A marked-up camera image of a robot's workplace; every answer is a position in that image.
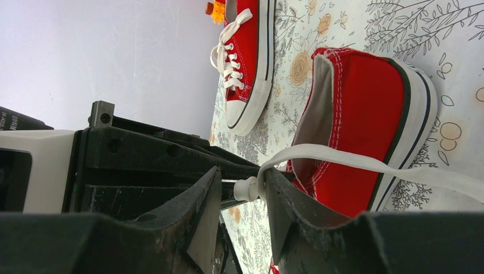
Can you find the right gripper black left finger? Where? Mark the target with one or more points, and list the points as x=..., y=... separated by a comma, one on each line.
x=176, y=237

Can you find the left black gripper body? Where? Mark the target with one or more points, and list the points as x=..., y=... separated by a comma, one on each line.
x=123, y=168

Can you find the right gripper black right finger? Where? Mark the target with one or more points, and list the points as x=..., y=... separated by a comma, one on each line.
x=307, y=237

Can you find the red sneaker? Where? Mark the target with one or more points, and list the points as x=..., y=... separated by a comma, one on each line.
x=244, y=58
x=365, y=121

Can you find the red yellow toy block assembly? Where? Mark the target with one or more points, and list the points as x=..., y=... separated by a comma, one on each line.
x=216, y=10

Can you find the floral patterned mat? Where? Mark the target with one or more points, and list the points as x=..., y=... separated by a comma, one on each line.
x=444, y=38

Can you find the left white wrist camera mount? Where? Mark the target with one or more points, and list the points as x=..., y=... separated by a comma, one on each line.
x=50, y=155

